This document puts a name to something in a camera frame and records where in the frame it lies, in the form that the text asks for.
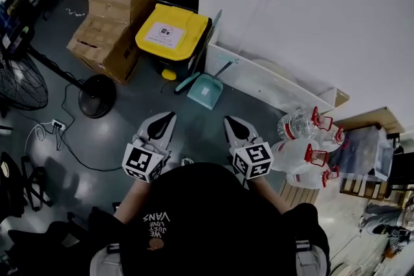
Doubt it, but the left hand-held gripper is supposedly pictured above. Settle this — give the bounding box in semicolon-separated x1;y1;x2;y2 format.
122;112;178;184

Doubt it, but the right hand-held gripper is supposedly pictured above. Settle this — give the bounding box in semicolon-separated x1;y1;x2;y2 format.
224;116;275;181

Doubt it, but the teal dustpan with metal handle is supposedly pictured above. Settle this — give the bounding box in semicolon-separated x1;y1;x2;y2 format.
186;54;241;111

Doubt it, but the person's right forearm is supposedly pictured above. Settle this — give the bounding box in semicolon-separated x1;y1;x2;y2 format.
250;175;291;215

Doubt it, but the person's left forearm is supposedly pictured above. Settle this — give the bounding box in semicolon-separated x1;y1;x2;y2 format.
113;178;153;224

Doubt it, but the white basin panel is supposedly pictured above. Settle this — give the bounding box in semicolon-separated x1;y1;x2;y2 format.
204;43;336;114

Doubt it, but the black standing fan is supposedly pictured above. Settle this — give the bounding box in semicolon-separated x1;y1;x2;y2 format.
0;44;118;120

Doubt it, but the black trash bin yellow lid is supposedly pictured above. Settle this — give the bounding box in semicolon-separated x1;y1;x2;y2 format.
135;3;213;82

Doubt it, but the large cardboard box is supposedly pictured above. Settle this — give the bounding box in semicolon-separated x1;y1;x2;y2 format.
65;12;144;85

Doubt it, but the small cardboard piece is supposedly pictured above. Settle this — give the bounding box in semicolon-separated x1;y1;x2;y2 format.
332;88;351;108

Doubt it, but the large cardboard sheet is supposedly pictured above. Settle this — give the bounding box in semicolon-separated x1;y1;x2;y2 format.
332;106;406;136

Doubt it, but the black office chair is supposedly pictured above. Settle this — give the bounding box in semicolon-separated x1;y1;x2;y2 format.
5;206;124;276

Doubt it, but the pile of mixed clutter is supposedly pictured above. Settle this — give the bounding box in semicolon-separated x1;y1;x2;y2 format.
358;196;414;257

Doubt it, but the long black floor cable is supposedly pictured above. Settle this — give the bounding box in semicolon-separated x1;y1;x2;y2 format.
55;82;124;173

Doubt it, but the white coiled cable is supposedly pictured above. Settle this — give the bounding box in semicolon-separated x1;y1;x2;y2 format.
23;122;54;153

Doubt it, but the black metal bracket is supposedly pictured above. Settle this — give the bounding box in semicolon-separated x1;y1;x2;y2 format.
386;131;402;153

